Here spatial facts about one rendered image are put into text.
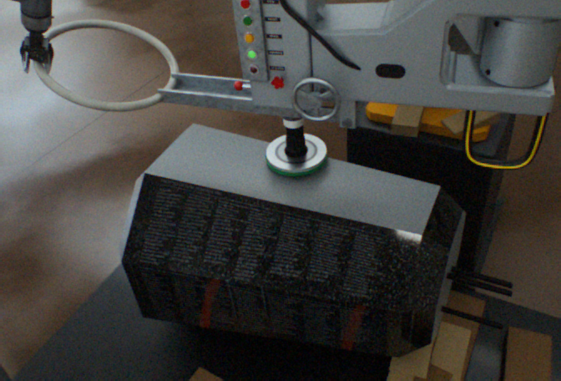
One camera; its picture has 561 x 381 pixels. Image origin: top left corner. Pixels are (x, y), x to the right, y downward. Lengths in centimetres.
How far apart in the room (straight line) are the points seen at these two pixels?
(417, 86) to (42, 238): 228
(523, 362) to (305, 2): 158
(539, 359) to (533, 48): 130
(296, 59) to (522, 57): 60
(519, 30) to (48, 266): 244
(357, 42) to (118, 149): 241
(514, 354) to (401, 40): 137
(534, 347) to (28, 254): 243
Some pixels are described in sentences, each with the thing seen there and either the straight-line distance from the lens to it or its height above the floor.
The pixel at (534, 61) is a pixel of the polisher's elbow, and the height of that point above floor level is 132.
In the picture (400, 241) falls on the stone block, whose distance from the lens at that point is 177.
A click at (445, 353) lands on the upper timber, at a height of 21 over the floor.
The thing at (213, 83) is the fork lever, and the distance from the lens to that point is 199.
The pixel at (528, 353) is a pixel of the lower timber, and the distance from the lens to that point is 246.
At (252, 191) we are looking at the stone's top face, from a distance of 192.
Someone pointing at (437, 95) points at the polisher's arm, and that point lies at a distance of 165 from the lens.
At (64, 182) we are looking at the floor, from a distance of 361.
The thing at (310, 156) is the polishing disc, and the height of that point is 88.
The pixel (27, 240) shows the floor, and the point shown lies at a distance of 332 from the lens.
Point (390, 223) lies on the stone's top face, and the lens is 178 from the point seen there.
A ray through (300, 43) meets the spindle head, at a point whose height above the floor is 135.
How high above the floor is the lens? 207
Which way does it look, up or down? 39 degrees down
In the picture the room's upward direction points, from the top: 6 degrees counter-clockwise
